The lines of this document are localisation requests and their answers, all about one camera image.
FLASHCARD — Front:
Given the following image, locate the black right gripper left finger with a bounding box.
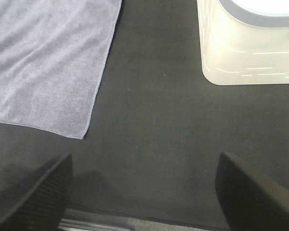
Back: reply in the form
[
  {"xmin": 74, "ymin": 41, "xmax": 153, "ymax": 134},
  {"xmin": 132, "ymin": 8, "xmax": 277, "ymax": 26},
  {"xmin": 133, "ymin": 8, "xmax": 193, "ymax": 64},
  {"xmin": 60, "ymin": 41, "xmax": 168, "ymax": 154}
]
[{"xmin": 0, "ymin": 154, "xmax": 73, "ymax": 231}]

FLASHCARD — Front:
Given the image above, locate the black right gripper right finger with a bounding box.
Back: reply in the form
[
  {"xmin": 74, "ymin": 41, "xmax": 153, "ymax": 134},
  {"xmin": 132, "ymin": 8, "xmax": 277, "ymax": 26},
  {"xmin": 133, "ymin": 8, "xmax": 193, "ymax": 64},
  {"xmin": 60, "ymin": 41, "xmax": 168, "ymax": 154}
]
[{"xmin": 215, "ymin": 153, "xmax": 289, "ymax": 231}]

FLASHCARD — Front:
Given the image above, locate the grey microfibre towel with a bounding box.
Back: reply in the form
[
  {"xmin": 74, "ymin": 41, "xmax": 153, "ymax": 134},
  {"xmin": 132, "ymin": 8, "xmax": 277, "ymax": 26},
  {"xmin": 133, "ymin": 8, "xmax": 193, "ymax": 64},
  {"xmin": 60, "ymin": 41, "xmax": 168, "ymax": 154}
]
[{"xmin": 0, "ymin": 0, "xmax": 122, "ymax": 139}]

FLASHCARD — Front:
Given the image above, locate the cream storage bin grey rim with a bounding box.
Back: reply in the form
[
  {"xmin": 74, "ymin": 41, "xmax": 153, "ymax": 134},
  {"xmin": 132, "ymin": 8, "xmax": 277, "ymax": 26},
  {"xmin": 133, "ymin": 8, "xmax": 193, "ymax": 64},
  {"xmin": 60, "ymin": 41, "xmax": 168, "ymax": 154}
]
[{"xmin": 197, "ymin": 0, "xmax": 289, "ymax": 85}]

